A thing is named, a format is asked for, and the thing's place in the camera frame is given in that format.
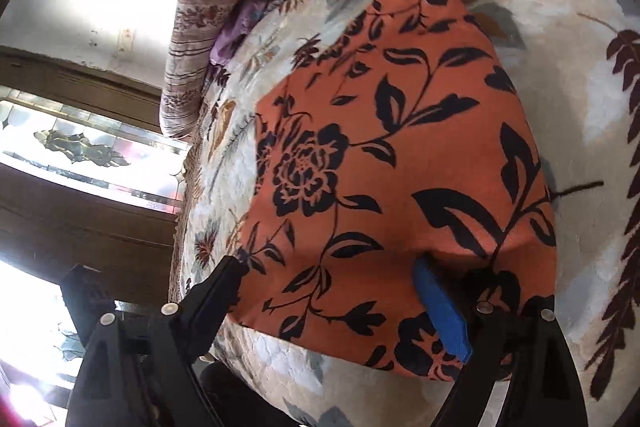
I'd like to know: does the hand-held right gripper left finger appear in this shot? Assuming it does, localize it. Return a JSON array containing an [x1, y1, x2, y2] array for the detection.
[[65, 255, 248, 427]]

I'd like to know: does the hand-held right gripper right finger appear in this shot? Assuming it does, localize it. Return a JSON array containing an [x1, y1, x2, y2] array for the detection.
[[412, 256, 590, 427]]

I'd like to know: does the orange black floral garment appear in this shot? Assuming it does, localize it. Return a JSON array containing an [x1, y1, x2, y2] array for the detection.
[[227, 0, 558, 380]]

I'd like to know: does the dark wooden cabinet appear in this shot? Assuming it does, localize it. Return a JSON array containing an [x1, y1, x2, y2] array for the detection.
[[0, 44, 186, 303]]

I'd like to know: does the stained glass window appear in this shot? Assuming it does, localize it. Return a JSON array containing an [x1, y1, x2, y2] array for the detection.
[[0, 99, 193, 212]]

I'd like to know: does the cream leaf print blanket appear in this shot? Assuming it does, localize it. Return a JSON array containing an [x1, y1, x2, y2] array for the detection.
[[167, 0, 640, 427]]

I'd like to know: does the purple cloth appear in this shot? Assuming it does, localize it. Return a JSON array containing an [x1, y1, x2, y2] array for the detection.
[[209, 0, 273, 66]]

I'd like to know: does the striped floral band pillow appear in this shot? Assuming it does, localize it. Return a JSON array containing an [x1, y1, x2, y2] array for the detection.
[[159, 0, 273, 138]]

